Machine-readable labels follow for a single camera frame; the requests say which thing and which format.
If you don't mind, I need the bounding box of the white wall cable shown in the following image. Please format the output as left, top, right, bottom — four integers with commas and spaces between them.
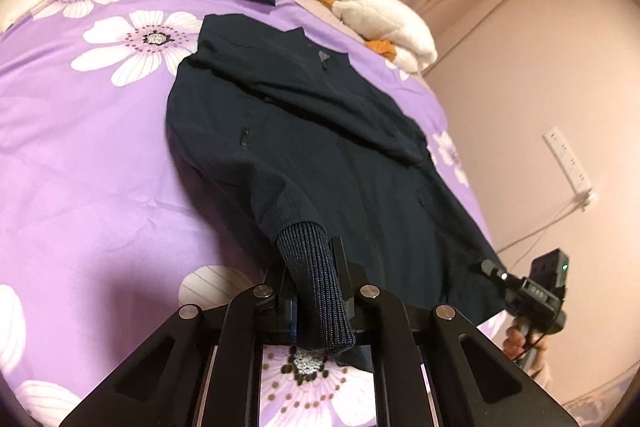
495, 202, 587, 259

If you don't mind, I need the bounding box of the white goose plush toy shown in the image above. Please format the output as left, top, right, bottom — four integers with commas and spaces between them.
275, 0, 439, 74

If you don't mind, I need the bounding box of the person's right hand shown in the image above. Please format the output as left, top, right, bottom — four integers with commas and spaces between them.
501, 323, 552, 390

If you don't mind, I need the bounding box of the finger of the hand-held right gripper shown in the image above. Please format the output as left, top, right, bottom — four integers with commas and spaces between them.
479, 258, 524, 289

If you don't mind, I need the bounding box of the purple floral bedsheet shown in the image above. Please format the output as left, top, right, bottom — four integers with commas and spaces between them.
0, 0, 507, 427

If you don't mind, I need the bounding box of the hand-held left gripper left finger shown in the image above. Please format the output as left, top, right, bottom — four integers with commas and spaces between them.
60, 265, 301, 427

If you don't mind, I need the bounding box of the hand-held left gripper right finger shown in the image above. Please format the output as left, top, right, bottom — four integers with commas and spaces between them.
327, 237, 577, 427

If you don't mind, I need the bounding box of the navy zip jacket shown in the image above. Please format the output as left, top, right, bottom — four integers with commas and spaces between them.
165, 13, 509, 364

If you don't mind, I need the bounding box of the white wall power strip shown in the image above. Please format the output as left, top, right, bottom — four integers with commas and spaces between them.
543, 125, 600, 212

